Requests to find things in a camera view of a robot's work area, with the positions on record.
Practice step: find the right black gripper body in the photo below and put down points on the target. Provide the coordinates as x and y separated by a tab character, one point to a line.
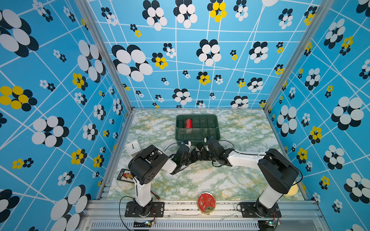
214	158

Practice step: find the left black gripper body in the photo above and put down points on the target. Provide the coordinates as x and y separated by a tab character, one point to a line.
183	164

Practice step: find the black grey argyle sock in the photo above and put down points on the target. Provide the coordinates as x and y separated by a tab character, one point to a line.
200	154

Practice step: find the green compartment tray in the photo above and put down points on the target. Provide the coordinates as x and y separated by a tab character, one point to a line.
203	125

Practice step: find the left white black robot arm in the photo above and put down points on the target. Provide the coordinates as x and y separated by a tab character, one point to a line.
145	166

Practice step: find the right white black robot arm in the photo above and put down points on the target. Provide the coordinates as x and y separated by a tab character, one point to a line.
278	171

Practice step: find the dark green roll in tray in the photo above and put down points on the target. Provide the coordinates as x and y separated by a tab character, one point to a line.
180	124

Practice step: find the red soda can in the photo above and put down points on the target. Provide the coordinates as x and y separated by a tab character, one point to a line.
189	124

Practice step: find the white square clock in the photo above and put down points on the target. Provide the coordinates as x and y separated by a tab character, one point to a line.
133	148

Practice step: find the red round tin lid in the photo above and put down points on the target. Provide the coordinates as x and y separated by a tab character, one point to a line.
206	203

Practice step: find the black box orange connector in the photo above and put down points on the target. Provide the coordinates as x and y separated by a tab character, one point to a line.
125	176

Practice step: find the yellow round sponge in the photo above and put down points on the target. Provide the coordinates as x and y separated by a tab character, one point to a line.
292	191

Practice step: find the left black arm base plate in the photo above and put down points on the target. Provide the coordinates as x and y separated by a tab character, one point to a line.
151	210

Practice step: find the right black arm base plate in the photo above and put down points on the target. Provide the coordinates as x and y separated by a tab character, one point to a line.
248	210

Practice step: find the aluminium front rail frame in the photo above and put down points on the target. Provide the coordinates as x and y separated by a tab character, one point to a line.
185	216

